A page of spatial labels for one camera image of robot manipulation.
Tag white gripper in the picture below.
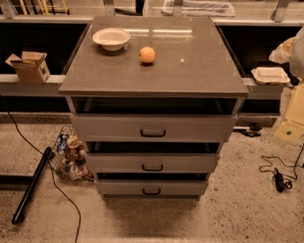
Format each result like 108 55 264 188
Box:
275 84 304 141

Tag grey bottom drawer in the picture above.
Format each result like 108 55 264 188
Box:
96 180 208 197

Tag grey drawer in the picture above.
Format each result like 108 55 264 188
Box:
87 153 219 173
96 180 208 197
71 113 236 143

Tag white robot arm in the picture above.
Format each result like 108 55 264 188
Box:
268 26 304 141

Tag grey drawer cabinet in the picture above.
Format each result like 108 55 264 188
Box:
54 12 253 211

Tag grey middle drawer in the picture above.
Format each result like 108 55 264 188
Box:
87 153 219 173

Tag grey top drawer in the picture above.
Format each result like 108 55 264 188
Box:
71 113 236 143

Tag open cardboard box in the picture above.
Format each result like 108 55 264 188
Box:
5 51 51 84

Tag black caster wheel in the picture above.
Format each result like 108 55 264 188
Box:
234 123 262 138

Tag white foam takeout container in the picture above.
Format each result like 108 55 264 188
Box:
251 66 290 85

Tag white tray on shelf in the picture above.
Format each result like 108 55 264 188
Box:
161 0 236 17

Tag orange fruit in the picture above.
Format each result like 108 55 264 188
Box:
139 46 155 63

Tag white paper bowl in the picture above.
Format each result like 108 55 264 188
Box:
92 28 131 51

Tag black tube on floor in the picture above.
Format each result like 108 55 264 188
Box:
11 147 52 225

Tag yellow rods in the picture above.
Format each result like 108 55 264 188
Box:
13 0 70 15

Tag wire basket with items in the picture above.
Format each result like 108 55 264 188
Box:
50 125 94 181

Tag black cable left floor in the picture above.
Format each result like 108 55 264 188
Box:
0 79 87 243

